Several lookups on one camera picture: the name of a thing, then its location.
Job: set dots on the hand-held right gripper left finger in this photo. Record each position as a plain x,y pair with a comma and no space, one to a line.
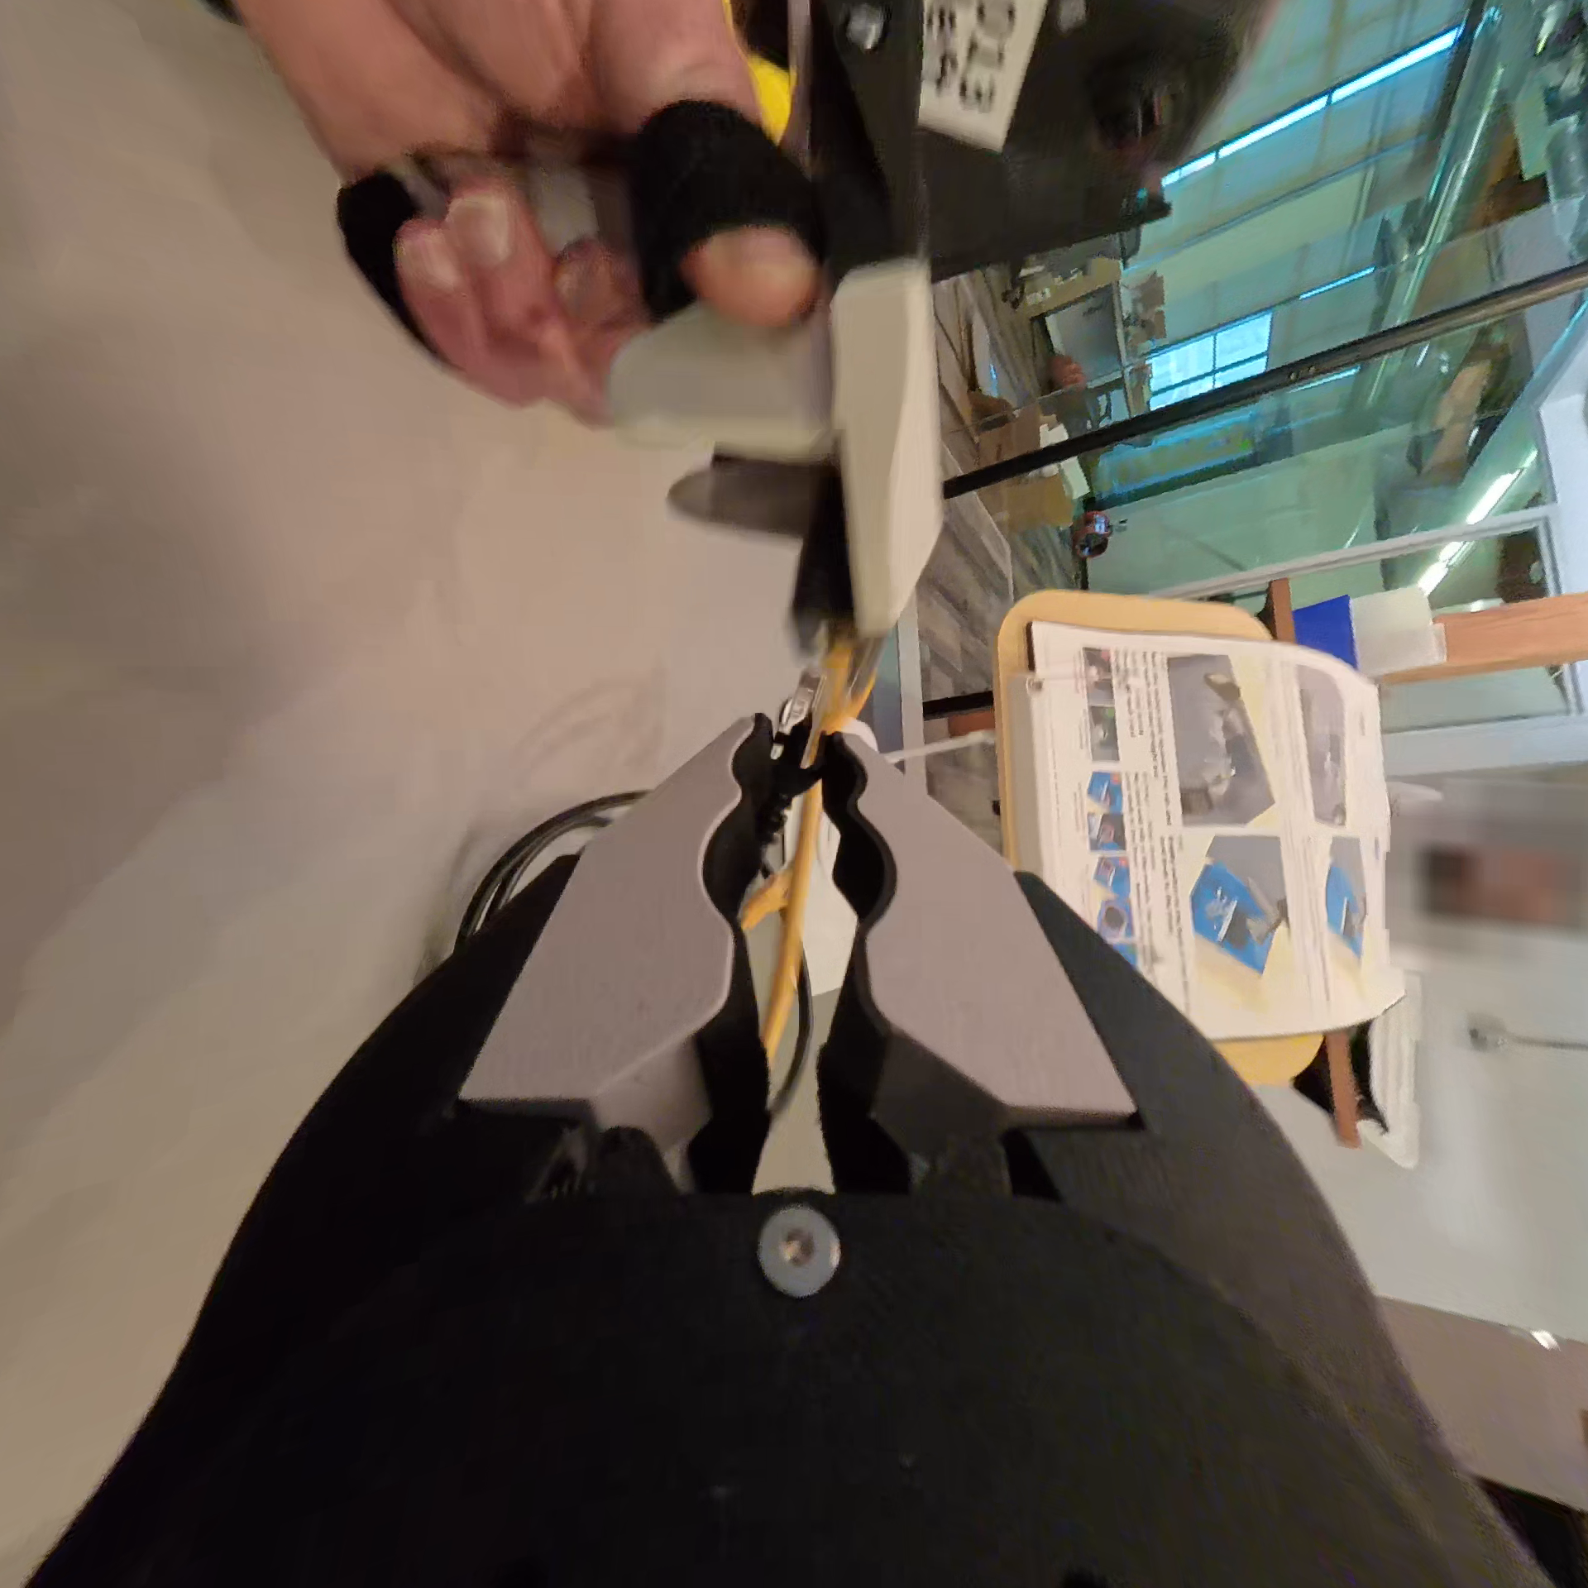
620,969

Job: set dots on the printed instruction sheet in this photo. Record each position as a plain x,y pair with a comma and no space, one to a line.
1216,806

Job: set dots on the instruction sheet on clipboard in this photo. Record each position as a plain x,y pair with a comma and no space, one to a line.
1116,610

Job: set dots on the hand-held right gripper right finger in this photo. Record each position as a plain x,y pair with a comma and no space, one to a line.
979,994

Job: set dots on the thin black rail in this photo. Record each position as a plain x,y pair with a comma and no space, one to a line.
1289,373

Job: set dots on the white box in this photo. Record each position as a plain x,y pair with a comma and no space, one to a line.
1399,627

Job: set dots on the blue box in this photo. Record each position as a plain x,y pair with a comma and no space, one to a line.
1325,636

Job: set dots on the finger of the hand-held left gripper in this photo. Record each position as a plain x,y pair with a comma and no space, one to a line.
887,434

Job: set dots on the wooden beam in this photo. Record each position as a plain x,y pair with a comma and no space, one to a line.
1488,640

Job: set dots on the person's left hand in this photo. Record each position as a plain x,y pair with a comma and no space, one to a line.
495,124

